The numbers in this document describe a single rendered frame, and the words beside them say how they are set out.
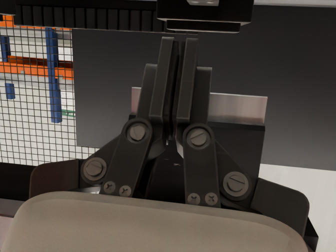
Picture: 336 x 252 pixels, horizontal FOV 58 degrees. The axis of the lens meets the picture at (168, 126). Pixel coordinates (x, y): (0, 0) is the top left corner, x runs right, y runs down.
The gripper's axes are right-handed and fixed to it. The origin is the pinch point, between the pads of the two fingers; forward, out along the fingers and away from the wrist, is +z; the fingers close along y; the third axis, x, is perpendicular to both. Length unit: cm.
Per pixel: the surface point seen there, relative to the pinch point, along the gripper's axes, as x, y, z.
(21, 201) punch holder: -11.8, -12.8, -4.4
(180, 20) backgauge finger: -18.4, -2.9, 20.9
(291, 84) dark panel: -50, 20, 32
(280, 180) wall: -446, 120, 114
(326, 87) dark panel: -50, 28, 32
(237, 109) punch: -8.3, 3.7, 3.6
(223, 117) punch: -8.7, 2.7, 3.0
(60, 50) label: -396, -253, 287
